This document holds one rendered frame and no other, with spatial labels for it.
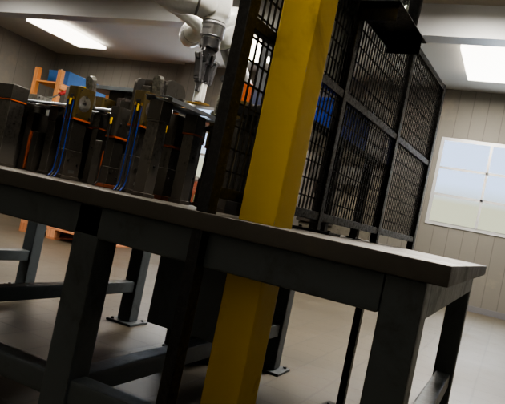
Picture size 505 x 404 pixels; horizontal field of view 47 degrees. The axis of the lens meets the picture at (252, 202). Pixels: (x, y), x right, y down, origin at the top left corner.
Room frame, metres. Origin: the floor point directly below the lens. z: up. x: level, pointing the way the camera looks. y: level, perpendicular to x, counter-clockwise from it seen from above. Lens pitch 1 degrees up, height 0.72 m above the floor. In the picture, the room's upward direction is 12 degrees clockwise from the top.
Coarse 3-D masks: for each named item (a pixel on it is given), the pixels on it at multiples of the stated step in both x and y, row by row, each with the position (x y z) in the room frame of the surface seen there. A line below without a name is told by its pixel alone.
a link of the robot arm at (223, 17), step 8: (200, 0) 2.04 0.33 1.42; (208, 0) 2.04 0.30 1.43; (216, 0) 2.05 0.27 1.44; (224, 0) 2.06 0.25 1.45; (232, 0) 2.10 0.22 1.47; (200, 8) 2.05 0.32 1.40; (208, 8) 2.05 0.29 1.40; (216, 8) 2.05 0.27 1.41; (224, 8) 2.06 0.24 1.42; (200, 16) 2.08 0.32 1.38; (208, 16) 2.06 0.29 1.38; (216, 16) 2.06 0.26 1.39; (224, 16) 2.07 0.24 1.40
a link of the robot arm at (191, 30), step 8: (160, 0) 2.02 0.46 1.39; (168, 0) 2.02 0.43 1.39; (176, 0) 2.02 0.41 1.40; (184, 0) 2.02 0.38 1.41; (192, 0) 2.03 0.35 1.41; (168, 8) 2.06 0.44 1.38; (176, 8) 2.04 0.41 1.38; (184, 8) 2.04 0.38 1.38; (192, 8) 2.05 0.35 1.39; (184, 16) 2.25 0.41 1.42; (192, 16) 2.29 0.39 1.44; (192, 24) 2.33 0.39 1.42; (200, 24) 2.37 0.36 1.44; (184, 32) 2.52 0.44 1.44; (192, 32) 2.45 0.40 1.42; (192, 40) 2.53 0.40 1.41
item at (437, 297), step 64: (0, 192) 1.55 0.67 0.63; (0, 256) 3.21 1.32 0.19; (256, 256) 1.23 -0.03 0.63; (64, 320) 1.42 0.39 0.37; (128, 320) 3.08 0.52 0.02; (384, 320) 1.10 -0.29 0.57; (448, 320) 2.42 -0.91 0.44; (64, 384) 1.41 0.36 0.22; (384, 384) 1.09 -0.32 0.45; (448, 384) 2.40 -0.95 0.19
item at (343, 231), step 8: (368, 104) 7.81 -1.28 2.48; (376, 112) 7.37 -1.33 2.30; (376, 144) 7.36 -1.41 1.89; (312, 152) 7.61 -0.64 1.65; (320, 160) 7.50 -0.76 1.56; (312, 168) 7.52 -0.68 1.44; (344, 168) 7.43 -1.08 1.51; (352, 168) 7.41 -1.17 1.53; (360, 176) 7.38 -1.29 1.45; (344, 192) 7.69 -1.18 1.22; (352, 192) 7.67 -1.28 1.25; (344, 208) 7.68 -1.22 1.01; (336, 216) 7.70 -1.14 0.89; (352, 216) 7.65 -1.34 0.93; (368, 216) 7.61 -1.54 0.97; (304, 224) 7.79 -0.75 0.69; (368, 224) 7.60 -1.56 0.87; (336, 232) 7.69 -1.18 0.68; (344, 232) 7.67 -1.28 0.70; (360, 232) 7.62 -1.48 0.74; (368, 232) 7.60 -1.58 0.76; (368, 240) 7.61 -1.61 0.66
